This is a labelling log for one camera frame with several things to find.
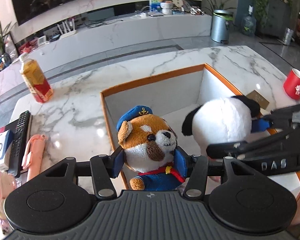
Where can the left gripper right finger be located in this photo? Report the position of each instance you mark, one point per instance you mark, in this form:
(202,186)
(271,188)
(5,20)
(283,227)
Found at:
(195,169)

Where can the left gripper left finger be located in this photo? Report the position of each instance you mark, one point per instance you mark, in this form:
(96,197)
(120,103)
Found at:
(104,168)

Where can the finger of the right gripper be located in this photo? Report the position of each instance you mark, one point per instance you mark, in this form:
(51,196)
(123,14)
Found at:
(287,141)
(281,118)

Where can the sailor dog plush toy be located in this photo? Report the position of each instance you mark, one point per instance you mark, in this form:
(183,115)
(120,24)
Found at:
(150,150)

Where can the white black panda plush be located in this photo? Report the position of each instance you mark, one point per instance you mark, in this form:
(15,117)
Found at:
(221,120)

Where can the red paper cup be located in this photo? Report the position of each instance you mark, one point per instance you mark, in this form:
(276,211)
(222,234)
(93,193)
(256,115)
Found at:
(291,86)

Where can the orange white storage box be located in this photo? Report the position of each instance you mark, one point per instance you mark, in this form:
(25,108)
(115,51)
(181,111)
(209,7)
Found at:
(170,95)

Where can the black remote control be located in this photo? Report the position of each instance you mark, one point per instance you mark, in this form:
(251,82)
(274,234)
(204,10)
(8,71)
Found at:
(20,128)

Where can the large water jug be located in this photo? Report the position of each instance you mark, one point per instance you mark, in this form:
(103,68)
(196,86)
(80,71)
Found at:
(248,25)

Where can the silver trash bin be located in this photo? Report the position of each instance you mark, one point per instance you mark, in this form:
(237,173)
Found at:
(220,29)

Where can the tea drink bottle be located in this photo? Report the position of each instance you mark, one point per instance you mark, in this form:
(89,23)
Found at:
(35,79)

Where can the potted green plant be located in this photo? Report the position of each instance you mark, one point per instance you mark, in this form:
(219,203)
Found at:
(218,9)

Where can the white wifi router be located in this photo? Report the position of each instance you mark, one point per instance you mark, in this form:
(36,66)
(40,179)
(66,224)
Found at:
(67,28)

